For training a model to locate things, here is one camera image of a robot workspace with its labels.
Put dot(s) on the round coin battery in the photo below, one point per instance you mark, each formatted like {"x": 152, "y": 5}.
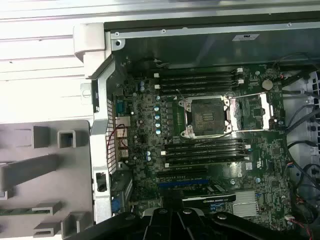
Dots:
{"x": 267, "y": 84}

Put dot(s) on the silver finned heat sink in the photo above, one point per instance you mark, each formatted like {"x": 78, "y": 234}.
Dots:
{"x": 246, "y": 203}

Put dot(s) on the CPU socket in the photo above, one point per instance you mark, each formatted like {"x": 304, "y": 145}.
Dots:
{"x": 202, "y": 117}

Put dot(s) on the black open PC case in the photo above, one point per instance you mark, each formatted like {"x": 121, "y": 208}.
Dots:
{"x": 100, "y": 150}

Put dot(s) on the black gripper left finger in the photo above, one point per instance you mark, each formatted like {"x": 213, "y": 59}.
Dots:
{"x": 112, "y": 230}

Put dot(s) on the black expansion slot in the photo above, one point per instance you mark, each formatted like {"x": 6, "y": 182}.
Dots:
{"x": 182, "y": 173}

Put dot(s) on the green RAM stick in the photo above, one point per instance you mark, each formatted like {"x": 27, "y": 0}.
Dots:
{"x": 15, "y": 212}

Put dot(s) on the grey parts rack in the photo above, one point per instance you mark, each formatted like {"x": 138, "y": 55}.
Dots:
{"x": 75, "y": 175}

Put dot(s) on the RAM slot white clips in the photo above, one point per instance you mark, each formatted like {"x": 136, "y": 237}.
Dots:
{"x": 200, "y": 84}
{"x": 200, "y": 72}
{"x": 207, "y": 149}

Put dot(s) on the metal socket cover frame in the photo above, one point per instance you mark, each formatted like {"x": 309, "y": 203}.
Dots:
{"x": 265, "y": 112}

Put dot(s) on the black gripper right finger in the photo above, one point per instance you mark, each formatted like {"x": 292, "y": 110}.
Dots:
{"x": 237, "y": 230}

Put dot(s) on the RAM slot black clips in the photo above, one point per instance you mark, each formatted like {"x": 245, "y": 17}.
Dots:
{"x": 200, "y": 78}
{"x": 207, "y": 144}

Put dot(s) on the green motherboard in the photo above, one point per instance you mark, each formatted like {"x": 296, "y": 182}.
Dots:
{"x": 270, "y": 155}

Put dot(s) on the black graphics card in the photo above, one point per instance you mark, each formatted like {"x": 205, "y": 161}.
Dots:
{"x": 212, "y": 196}

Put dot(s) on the blue expansion slot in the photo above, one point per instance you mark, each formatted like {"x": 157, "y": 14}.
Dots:
{"x": 185, "y": 183}

